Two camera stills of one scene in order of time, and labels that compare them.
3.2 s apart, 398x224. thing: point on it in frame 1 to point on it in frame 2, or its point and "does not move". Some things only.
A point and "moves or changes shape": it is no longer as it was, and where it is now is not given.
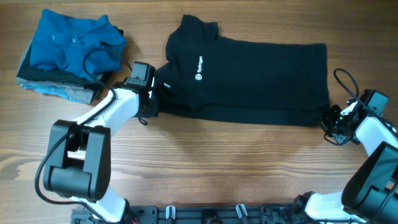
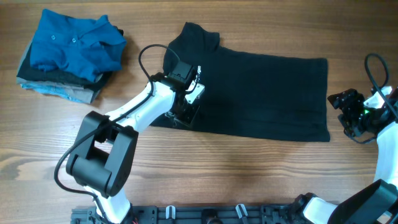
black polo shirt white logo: (210, 76) moves or changes shape
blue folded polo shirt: (94, 46) does not move
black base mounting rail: (201, 214) does not move
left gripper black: (153, 111) to (188, 118)
